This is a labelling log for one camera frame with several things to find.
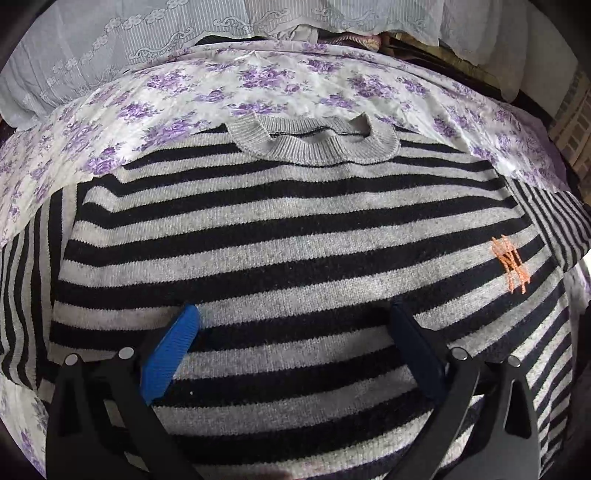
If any black grey striped knit sweater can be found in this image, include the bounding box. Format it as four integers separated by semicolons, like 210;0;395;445
1;116;590;479

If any brown checked window curtain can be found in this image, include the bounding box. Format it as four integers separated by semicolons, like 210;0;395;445
549;66;591;180

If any purple floral white bedspread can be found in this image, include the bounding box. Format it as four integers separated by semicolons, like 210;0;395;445
1;41;590;478

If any white lace cover cloth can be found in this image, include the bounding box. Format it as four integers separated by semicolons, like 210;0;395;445
1;1;532;129

